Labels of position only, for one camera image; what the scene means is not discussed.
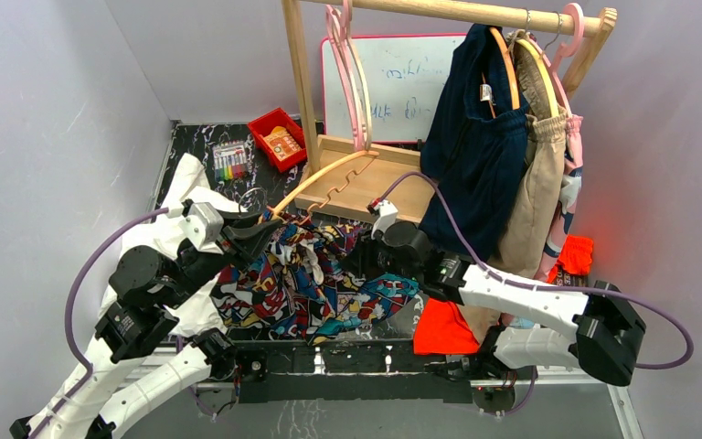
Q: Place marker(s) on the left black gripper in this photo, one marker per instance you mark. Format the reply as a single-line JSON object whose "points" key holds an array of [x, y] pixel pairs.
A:
{"points": [[242, 243]]}

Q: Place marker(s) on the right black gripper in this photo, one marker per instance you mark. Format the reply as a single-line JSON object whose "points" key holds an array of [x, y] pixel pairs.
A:
{"points": [[359, 261]]}

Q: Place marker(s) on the comic print shorts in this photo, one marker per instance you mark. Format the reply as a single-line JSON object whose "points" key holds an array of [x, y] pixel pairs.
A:
{"points": [[297, 288]]}

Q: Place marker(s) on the orange wooden hanger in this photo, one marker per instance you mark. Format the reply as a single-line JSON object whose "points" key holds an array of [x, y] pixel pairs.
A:
{"points": [[329, 204]]}

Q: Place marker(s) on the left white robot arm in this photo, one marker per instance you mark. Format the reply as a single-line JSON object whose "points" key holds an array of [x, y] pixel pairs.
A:
{"points": [[160, 333]]}

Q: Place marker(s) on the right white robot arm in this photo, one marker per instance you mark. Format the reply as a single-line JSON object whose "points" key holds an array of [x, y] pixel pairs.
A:
{"points": [[598, 332]]}

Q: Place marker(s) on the orange shorts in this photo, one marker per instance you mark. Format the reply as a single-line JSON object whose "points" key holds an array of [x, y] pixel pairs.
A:
{"points": [[442, 330]]}

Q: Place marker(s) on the beige plastic hanger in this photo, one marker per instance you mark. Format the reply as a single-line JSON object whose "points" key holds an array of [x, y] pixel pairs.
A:
{"points": [[358, 79]]}

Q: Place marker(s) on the navy blue shorts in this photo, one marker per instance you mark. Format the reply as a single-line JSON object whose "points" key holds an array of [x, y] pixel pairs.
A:
{"points": [[475, 150]]}

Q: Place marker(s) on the beige shorts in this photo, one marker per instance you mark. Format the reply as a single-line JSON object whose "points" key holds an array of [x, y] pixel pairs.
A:
{"points": [[521, 247]]}

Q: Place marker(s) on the orange hanger with navy shorts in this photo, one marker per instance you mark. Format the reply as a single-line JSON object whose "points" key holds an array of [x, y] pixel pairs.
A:
{"points": [[510, 74]]}

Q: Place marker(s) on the pink plastic hanger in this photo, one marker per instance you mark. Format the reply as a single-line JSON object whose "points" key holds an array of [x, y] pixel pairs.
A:
{"points": [[344, 63]]}

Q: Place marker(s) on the yellow hanger with beige shorts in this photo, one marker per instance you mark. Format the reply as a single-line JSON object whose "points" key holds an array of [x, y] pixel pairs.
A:
{"points": [[542, 72]]}

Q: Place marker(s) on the pink hanger far right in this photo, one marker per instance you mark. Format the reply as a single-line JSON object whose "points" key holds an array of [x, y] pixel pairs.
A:
{"points": [[564, 51]]}

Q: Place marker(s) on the marker pen pack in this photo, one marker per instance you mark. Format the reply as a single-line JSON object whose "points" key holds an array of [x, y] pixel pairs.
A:
{"points": [[231, 160]]}

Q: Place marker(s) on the white cloth garment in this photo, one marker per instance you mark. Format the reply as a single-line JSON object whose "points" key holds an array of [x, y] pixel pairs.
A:
{"points": [[199, 312]]}

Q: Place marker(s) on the wooden clothes rack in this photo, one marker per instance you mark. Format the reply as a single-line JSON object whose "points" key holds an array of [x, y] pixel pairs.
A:
{"points": [[394, 162]]}

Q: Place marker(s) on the orange card box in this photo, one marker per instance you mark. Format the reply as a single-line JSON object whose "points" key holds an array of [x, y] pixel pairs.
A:
{"points": [[281, 144]]}

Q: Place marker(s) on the red plastic bin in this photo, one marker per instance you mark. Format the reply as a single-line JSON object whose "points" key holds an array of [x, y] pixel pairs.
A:
{"points": [[262, 126]]}

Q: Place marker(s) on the pink framed whiteboard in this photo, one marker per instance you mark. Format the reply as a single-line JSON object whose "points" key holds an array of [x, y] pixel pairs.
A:
{"points": [[405, 76]]}

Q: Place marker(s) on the small red cloth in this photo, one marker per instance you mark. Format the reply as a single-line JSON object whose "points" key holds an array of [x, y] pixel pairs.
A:
{"points": [[575, 257]]}

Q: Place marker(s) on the pink patterned garment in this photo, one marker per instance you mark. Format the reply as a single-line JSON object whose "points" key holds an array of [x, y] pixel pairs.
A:
{"points": [[570, 189]]}

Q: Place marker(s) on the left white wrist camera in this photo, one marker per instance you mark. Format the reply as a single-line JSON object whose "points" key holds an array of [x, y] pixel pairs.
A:
{"points": [[202, 225]]}

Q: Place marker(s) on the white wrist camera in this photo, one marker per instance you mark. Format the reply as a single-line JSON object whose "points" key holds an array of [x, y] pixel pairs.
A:
{"points": [[385, 214], [202, 225]]}

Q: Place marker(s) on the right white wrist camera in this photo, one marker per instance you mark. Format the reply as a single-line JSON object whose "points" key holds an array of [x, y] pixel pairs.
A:
{"points": [[385, 214]]}

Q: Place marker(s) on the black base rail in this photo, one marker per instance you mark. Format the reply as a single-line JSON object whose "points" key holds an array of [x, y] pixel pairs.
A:
{"points": [[378, 370]]}

